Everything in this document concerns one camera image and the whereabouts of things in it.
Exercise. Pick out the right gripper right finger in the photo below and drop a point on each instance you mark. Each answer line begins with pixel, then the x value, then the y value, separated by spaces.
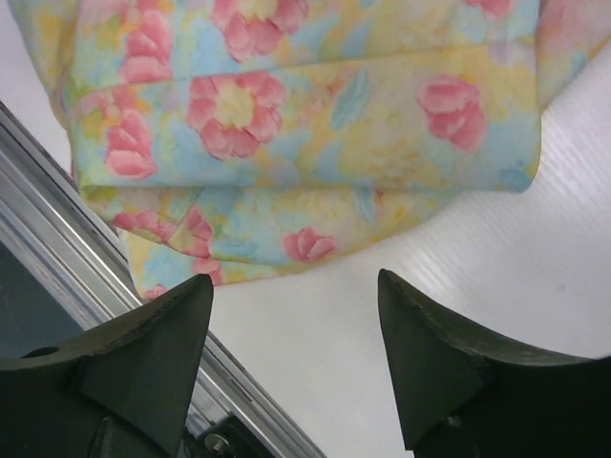
pixel 464 390

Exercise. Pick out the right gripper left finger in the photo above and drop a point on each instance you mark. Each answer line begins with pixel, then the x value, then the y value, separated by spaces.
pixel 120 389

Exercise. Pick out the pastel floral skirt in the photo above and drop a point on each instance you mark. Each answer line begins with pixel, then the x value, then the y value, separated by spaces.
pixel 245 140

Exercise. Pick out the aluminium rail frame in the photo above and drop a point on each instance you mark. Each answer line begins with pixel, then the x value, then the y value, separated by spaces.
pixel 77 258

